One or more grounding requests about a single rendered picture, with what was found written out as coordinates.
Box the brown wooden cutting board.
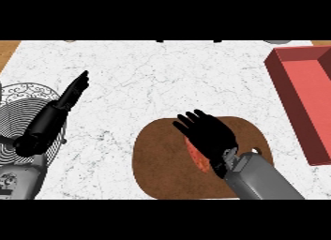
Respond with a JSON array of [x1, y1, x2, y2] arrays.
[[131, 115, 275, 201]]

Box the orange sweet potato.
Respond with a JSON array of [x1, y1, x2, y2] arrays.
[[185, 136, 213, 173]]

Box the black wire tiered basket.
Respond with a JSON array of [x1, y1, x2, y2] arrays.
[[0, 55, 68, 186]]

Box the red cardboard box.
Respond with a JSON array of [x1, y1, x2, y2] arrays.
[[263, 45, 331, 167]]

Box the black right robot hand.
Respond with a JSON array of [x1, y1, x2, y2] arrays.
[[171, 109, 239, 180]]

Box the grey round object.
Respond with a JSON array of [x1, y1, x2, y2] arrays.
[[263, 39, 295, 45]]

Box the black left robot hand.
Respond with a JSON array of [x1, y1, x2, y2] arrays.
[[12, 69, 90, 158]]

